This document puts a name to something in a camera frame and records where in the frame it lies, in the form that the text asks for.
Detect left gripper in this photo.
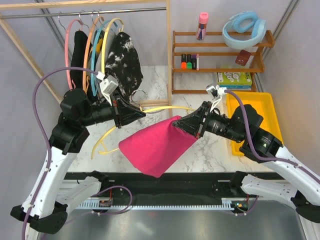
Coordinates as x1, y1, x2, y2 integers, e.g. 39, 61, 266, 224
79, 90, 146, 128

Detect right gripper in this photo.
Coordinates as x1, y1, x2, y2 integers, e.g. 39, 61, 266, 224
172, 100, 245, 143

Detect pink trousers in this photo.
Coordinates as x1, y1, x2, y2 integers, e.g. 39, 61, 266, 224
118, 115, 197, 178

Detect yellow hanger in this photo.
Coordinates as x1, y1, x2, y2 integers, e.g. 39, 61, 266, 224
90, 105, 195, 160
101, 17, 125, 74

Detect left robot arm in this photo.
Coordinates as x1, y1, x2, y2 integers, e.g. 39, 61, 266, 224
10, 88, 146, 235

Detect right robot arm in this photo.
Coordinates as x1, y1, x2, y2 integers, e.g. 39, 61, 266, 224
173, 101, 320, 223

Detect pink hanger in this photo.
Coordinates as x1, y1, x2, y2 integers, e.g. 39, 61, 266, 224
64, 11, 89, 90

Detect blue hanger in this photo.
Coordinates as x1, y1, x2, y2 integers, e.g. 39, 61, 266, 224
88, 20, 110, 97

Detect orange hanger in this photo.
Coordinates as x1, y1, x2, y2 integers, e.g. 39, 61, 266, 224
82, 12, 104, 93

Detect black white patterned garment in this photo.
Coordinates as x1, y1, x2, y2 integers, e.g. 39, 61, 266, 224
104, 32, 144, 101

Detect green book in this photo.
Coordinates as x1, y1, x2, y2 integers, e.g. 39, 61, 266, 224
217, 72, 253, 90

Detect orange highlighter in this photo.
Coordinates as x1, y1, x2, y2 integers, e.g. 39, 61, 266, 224
181, 53, 187, 69

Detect wooden shelf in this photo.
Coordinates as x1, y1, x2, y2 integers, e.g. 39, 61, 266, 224
168, 30, 276, 95

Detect white pen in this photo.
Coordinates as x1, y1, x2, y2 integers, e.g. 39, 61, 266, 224
196, 54, 200, 71

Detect yellow tray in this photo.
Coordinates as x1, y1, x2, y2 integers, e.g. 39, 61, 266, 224
226, 91, 283, 157

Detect brown box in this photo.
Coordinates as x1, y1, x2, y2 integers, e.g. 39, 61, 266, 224
235, 49, 251, 67

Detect pink water bottle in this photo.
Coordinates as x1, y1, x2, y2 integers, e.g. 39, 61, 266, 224
196, 12, 209, 41

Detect blue neck pillow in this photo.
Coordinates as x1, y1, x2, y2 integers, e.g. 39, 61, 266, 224
222, 11, 267, 50

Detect wooden clothes rack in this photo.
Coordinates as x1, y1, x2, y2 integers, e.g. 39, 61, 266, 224
0, 0, 173, 107

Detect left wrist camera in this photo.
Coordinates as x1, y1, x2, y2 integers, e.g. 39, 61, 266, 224
96, 71, 119, 105

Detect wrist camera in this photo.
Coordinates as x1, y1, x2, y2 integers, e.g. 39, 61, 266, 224
96, 71, 119, 105
206, 83, 227, 113

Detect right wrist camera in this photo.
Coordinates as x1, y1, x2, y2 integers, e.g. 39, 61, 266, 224
206, 83, 227, 113

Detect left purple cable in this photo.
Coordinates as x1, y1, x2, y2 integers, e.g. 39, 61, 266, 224
21, 66, 101, 240

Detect purple cable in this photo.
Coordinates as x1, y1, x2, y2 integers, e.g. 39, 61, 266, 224
224, 89, 320, 186
21, 66, 101, 240

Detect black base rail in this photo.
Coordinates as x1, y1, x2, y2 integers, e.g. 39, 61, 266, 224
59, 171, 251, 208

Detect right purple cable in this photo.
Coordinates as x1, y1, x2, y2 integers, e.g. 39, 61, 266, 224
224, 89, 320, 186

